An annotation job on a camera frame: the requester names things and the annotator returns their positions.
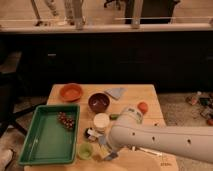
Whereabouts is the orange tomato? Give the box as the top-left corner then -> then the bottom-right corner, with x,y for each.
137,102 -> 148,114

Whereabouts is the grey blue cloth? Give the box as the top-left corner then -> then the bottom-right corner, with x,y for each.
105,87 -> 125,100

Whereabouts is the orange red bowl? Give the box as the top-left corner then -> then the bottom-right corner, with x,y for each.
59,83 -> 83,102

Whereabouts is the black office chair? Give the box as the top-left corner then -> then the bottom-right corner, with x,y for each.
0,41 -> 48,138

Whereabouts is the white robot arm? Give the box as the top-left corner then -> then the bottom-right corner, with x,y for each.
107,107 -> 213,163

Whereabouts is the green chili pepper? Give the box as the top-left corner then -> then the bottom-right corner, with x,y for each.
109,114 -> 120,120

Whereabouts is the white lidded cup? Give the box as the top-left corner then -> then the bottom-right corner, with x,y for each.
93,113 -> 110,131

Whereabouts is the green plastic tray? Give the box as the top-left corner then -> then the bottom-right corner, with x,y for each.
19,104 -> 80,166

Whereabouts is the dark maroon bowl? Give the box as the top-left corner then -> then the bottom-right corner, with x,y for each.
88,93 -> 110,113

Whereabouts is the light green cup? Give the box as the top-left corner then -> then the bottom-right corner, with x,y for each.
77,142 -> 93,160

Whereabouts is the red grape bunch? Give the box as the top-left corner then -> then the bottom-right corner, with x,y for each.
58,112 -> 75,130

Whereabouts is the blue sponge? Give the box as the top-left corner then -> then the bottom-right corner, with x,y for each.
98,136 -> 118,161

